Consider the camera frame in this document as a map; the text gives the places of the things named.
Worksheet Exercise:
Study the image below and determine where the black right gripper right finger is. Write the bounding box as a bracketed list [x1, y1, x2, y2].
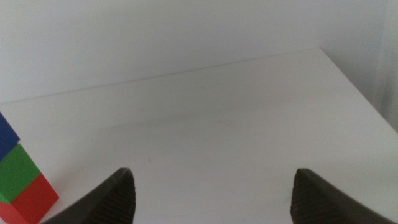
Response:
[290, 168, 397, 224]

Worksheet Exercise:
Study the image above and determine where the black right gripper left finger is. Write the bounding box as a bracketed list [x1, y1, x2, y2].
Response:
[42, 167, 136, 224]

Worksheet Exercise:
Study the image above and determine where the red cube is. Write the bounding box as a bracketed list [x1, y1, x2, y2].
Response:
[0, 173, 60, 224]

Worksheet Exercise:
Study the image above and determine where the green cube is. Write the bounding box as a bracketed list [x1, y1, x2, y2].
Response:
[0, 143, 42, 205]

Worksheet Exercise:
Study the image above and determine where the blue cube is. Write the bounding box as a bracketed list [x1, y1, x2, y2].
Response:
[0, 111, 21, 162]

